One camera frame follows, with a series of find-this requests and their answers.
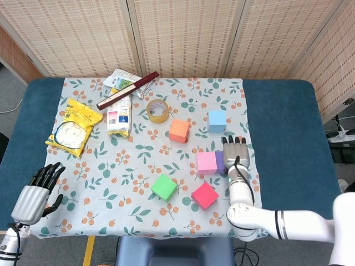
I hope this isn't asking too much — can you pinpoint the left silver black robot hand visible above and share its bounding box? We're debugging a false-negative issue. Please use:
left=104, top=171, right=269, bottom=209
left=11, top=162, right=67, bottom=225

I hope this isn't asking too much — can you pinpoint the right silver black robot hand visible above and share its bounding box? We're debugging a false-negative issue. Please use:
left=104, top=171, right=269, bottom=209
left=222, top=135, right=252, bottom=170

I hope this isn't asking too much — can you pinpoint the purple foam cube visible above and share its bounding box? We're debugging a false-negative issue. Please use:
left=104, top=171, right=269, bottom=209
left=215, top=150, right=229, bottom=175

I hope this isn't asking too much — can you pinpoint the pink foam cube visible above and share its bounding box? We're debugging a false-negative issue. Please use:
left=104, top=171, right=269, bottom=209
left=196, top=151, right=218, bottom=176

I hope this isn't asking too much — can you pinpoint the light blue foam cube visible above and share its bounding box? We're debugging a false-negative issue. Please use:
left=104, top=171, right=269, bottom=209
left=207, top=110, right=227, bottom=133

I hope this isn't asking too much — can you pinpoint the red foam cube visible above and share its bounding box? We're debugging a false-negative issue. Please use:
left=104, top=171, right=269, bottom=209
left=191, top=181, right=220, bottom=211

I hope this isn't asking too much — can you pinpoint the orange foam cube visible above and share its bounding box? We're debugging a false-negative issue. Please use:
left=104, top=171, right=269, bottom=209
left=168, top=119, right=191, bottom=144

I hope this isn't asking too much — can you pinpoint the green foam cube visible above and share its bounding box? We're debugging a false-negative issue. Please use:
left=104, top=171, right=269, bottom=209
left=150, top=173, right=178, bottom=202

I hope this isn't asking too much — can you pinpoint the clear packing tape roll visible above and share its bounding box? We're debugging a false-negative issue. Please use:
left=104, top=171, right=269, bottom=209
left=146, top=98, right=170, bottom=124

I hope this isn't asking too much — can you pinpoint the yellow marshmallow bag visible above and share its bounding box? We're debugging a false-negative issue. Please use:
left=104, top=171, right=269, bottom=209
left=45, top=97, right=104, bottom=159

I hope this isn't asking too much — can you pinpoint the floral fruit print tablecloth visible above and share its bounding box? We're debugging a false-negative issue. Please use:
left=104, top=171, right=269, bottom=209
left=30, top=77, right=268, bottom=239

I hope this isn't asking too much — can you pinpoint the black box on floor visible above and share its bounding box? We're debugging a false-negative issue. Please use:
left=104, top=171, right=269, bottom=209
left=329, top=141, right=355, bottom=164

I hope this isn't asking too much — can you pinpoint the small crumpled silver packet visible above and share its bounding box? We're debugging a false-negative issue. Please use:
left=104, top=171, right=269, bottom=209
left=132, top=81, right=155, bottom=100

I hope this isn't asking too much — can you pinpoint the blue grey chair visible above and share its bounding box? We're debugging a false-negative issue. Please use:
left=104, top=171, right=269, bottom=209
left=115, top=236, right=235, bottom=266

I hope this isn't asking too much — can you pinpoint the white cotton pad pack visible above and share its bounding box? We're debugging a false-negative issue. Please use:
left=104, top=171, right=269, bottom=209
left=106, top=88, right=133, bottom=138

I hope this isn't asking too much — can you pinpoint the dark brown wooden stick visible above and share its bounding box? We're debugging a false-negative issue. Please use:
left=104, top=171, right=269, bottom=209
left=96, top=71, right=161, bottom=111

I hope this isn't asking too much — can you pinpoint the woven bamboo folding screen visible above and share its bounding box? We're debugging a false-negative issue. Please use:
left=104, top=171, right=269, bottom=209
left=0, top=0, right=355, bottom=122

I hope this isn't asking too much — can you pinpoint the white packet with green picture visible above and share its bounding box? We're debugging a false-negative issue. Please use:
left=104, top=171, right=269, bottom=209
left=103, top=69, right=142, bottom=90

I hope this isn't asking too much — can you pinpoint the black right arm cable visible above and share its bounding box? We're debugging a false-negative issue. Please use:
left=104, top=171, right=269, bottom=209
left=234, top=156, right=255, bottom=207

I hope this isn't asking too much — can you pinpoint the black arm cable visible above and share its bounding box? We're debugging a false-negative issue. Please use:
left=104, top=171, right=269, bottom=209
left=7, top=223, right=23, bottom=264
left=234, top=156, right=255, bottom=207

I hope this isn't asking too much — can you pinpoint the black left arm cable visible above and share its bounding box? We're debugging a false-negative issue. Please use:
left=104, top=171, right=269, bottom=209
left=7, top=223, right=23, bottom=264

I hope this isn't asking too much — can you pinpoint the white floor cable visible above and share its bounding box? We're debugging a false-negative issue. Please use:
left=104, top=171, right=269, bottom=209
left=0, top=97, right=23, bottom=114

